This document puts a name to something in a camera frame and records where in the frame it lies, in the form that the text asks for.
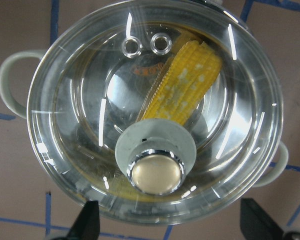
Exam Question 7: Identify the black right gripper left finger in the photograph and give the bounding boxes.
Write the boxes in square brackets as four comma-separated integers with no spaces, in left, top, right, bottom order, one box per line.
[67,200,100,240]

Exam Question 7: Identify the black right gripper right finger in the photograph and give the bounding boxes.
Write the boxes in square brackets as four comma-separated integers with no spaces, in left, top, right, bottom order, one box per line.
[239,198,284,240]

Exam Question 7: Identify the glass pot lid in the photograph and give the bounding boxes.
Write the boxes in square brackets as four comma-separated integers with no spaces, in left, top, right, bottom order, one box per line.
[26,0,284,225]

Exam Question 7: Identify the white steel cooking pot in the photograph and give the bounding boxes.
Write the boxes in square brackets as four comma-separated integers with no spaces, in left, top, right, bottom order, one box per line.
[0,0,289,226]

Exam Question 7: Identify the yellow corn cob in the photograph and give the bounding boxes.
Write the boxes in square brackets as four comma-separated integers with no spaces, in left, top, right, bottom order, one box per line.
[108,40,223,202]

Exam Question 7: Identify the brown paper table cover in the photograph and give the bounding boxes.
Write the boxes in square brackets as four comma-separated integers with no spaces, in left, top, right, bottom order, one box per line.
[0,0,300,240]

